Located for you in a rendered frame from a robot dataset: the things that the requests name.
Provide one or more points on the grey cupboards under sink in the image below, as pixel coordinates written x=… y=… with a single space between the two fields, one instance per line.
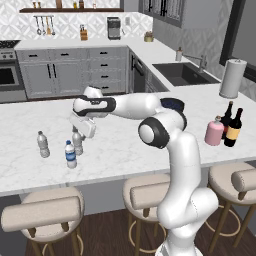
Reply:
x=156 y=85

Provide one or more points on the dark sink basin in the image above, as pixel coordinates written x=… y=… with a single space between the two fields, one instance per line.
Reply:
x=183 y=74

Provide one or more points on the grey glass-door wall cupboards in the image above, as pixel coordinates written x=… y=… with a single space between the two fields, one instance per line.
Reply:
x=163 y=10

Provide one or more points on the pink bottle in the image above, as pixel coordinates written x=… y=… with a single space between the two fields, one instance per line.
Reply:
x=213 y=133

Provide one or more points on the white paper towel roll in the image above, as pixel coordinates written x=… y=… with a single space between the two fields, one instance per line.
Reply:
x=232 y=79

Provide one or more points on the small potted plant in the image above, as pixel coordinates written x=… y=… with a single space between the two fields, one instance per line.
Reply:
x=148 y=37

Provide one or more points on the black-framed window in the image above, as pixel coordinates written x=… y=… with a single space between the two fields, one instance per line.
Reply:
x=243 y=33

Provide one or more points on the wooden knife block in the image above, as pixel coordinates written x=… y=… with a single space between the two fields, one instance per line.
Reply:
x=83 y=34

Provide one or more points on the white wall socket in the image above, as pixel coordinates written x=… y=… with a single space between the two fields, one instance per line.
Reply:
x=128 y=21

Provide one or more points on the blue label plastic bottle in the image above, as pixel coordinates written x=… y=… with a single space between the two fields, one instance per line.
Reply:
x=70 y=156

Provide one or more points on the clear plastic bottle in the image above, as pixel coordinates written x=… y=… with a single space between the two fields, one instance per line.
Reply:
x=43 y=146
x=78 y=146

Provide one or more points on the rail with hanging tools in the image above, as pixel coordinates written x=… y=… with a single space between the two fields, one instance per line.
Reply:
x=44 y=26

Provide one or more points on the small dark bottle on shelf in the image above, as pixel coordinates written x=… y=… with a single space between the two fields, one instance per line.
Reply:
x=81 y=4

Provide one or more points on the black coffee machine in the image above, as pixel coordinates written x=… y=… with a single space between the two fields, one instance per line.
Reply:
x=114 y=28

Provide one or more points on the brown jar on shelf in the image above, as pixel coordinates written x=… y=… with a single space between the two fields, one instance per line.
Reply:
x=59 y=3

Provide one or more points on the silver oven with hob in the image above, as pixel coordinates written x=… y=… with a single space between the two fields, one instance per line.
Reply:
x=9 y=75

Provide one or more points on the black dishwasher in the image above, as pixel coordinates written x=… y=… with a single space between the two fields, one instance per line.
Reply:
x=137 y=75

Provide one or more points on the grey cupboard run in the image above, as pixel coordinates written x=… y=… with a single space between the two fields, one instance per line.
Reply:
x=73 y=71

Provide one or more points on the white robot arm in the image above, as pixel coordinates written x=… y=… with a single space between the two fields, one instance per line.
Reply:
x=180 y=200

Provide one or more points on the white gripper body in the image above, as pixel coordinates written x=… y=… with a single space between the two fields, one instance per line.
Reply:
x=84 y=126

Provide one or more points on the beige bar stool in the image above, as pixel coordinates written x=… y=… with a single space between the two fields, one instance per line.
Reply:
x=233 y=180
x=46 y=213
x=143 y=196

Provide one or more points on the yellow label dark glass bottle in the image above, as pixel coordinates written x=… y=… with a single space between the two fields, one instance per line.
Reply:
x=233 y=131

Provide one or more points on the silver tap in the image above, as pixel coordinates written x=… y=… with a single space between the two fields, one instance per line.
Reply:
x=201 y=63

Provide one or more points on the wooden wall shelf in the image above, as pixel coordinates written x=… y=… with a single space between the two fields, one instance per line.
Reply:
x=70 y=10

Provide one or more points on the white soap dispenser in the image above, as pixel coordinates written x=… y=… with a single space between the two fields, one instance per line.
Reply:
x=179 y=55

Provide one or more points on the dark blue bowl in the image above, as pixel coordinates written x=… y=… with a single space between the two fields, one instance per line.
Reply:
x=173 y=103

